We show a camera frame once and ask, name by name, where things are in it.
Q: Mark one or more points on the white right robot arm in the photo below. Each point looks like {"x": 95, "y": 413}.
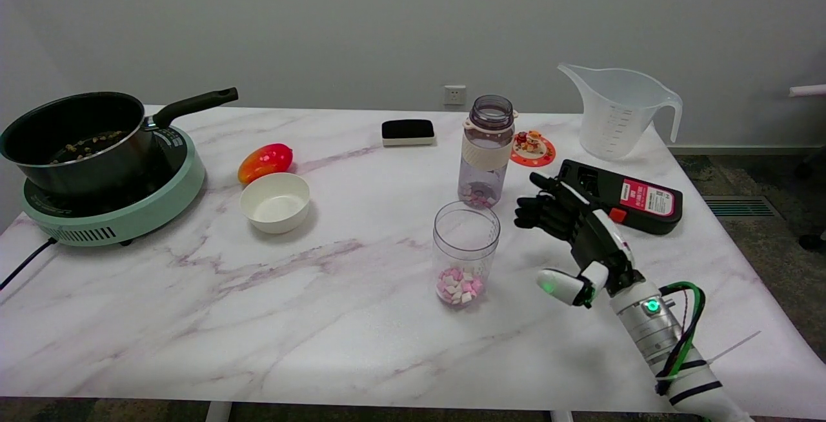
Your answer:
{"x": 652, "y": 331}

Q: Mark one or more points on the white table leg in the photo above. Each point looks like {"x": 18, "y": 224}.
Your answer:
{"x": 219, "y": 411}
{"x": 561, "y": 416}

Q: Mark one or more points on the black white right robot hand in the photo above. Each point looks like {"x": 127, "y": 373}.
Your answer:
{"x": 590, "y": 231}

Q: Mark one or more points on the orange round coaster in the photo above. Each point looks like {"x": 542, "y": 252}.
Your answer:
{"x": 539, "y": 157}

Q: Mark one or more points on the black chair caster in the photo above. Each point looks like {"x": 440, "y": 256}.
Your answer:
{"x": 813, "y": 242}

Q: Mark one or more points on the brown food bits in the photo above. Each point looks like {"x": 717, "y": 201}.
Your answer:
{"x": 87, "y": 146}

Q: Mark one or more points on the white round bowl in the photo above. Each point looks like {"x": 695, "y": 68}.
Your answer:
{"x": 274, "y": 206}

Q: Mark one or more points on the black whiteboard eraser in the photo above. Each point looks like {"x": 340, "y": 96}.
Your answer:
{"x": 408, "y": 130}

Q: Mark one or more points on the white zip tie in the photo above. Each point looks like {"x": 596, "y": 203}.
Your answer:
{"x": 735, "y": 343}

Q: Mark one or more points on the clear plastic measuring cup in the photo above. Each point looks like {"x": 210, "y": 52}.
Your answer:
{"x": 466, "y": 248}

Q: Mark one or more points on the large translucent measuring jug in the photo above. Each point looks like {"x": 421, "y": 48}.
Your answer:
{"x": 613, "y": 119}

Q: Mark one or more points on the pink white candy pieces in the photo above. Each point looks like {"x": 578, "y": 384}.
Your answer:
{"x": 459, "y": 286}
{"x": 479, "y": 198}

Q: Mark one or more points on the white wall socket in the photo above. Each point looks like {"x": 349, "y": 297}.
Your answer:
{"x": 454, "y": 95}

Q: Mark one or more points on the black device with red label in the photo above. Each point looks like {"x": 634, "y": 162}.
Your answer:
{"x": 645, "y": 199}

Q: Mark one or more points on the metal floor vent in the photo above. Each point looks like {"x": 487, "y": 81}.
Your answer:
{"x": 739, "y": 207}

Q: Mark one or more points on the clear purple water bottle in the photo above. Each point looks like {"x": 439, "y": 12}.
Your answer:
{"x": 485, "y": 151}

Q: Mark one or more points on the red orange mango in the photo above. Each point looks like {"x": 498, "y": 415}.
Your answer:
{"x": 264, "y": 160}

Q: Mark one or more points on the mint green induction cooker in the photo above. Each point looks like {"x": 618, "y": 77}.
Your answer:
{"x": 129, "y": 219}

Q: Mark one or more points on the white horizontal pipe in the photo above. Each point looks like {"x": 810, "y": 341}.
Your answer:
{"x": 806, "y": 90}

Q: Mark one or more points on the white wrist pod green light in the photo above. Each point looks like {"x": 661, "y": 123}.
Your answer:
{"x": 561, "y": 283}

